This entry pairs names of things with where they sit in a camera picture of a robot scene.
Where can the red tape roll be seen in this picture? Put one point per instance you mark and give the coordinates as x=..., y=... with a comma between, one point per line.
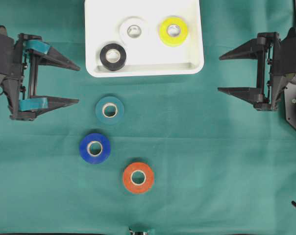
x=138, y=178

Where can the yellow tape roll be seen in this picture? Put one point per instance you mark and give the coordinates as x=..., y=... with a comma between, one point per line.
x=173, y=31

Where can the white tape roll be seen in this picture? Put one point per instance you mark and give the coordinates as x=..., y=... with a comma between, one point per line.
x=134, y=31

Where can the white plastic case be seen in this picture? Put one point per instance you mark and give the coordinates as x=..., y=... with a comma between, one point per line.
x=102, y=22

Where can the green table cloth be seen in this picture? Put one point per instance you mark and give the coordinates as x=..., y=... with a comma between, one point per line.
x=220, y=167

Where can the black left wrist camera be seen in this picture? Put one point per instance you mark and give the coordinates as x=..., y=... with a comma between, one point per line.
x=6, y=54

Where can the metal object bottom edge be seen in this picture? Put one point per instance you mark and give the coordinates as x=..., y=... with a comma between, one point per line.
x=141, y=231

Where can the black tape roll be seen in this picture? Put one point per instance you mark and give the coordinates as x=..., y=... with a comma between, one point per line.
x=113, y=56

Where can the teal tape roll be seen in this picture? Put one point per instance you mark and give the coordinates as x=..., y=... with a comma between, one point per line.
x=109, y=110

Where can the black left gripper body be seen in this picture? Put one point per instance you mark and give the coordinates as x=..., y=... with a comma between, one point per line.
x=13, y=81

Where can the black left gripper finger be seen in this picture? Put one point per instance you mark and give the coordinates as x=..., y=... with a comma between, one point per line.
x=48, y=55
x=30, y=109

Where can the blue tape roll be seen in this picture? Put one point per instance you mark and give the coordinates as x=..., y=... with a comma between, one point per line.
x=95, y=148

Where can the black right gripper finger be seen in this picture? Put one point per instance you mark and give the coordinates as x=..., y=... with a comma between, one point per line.
x=253, y=96
x=253, y=48

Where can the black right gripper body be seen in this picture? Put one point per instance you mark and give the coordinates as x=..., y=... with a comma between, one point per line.
x=283, y=78

